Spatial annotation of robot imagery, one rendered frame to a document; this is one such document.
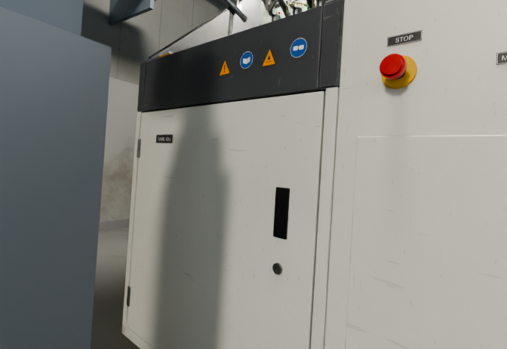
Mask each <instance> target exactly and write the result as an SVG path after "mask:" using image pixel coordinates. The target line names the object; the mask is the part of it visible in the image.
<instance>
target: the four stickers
mask: <svg viewBox="0 0 507 349"><path fill-rule="evenodd" d="M307 44H308V36H305V37H301V38H294V39H291V40H290V55H289V59H294V58H300V57H306V52H307ZM277 49H278V46H275V47H269V48H266V49H263V53H262V64H261V68H263V67H267V66H274V65H276V59H277ZM253 59H254V50H251V51H246V52H243V53H241V55H240V69H239V70H242V69H248V68H252V67H253ZM230 68H231V57H230V58H227V59H224V60H220V61H219V77H220V76H223V75H228V74H230Z"/></svg>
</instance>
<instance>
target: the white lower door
mask: <svg viewBox="0 0 507 349"><path fill-rule="evenodd" d="M325 94H326V93H325V92H324V91H319V92H313V93H301V94H294V95H287V96H276V97H269V98H262V99H250V100H244V101H237V102H230V103H218V104H212V105H206V106H193V107H187V108H180V109H168V110H161V111H155V112H143V113H142V115H141V125H140V139H138V142H137V158H138V169H137V190H136V202H135V213H134V234H133V246H132V256H131V278H130V286H128V294H127V306H128V321H127V326H128V327H129V328H130V329H131V330H133V331H134V332H135V333H136V334H138V336H140V337H141V338H142V339H144V340H145V341H146V342H148V343H149V344H150V345H151V346H153V347H154V348H155V349H311V338H312V313H313V300H314V287H315V261H316V248H317V235H318V210H319V197H320V184H321V159H322V146H323V132H324V107H325Z"/></svg>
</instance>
